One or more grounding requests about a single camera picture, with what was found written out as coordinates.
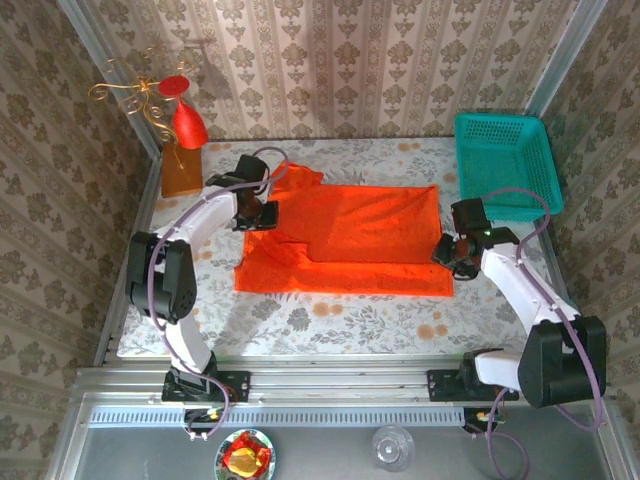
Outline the orange mesh t-shirt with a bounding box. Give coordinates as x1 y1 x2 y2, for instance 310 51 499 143
233 162 455 299

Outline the teal perforated plastic basket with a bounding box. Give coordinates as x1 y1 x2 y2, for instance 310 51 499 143
453 112 565 223

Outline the red wine glass ornament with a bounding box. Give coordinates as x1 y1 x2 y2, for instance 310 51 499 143
158 74 209 150

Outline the floral patterned table mat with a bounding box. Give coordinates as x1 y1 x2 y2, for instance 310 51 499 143
117 138 574 357

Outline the clear drinking glass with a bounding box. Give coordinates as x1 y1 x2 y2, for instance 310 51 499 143
370 424 416 473

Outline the red foil wrapped candy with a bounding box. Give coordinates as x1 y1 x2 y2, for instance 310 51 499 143
223 432 272 474

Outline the yellow foil wrapped candy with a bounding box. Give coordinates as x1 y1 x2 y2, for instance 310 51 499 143
229 447 264 476

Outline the small patterned plate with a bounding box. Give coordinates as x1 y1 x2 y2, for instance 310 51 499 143
214 428 276 480

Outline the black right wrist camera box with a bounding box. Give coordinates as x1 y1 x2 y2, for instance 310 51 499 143
431 235 455 266

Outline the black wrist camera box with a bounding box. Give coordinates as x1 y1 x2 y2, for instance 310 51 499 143
256 201 280 231
431 235 455 266

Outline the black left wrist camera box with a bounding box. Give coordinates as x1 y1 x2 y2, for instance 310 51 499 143
256 201 280 231

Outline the gold wire stand wooden base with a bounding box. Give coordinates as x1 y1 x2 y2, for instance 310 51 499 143
88 44 204 199

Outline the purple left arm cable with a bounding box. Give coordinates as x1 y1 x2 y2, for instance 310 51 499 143
146 146 291 444

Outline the aluminium frame post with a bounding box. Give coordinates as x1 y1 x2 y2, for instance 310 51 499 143
523 0 610 117
54 0 164 159

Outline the black cable connector box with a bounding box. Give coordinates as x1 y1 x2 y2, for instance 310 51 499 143
462 407 501 435
182 407 224 441

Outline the aluminium mounting rail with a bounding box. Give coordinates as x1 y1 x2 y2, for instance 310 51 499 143
74 353 614 404

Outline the grey slotted cable duct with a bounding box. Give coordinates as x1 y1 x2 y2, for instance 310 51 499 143
88 404 466 427

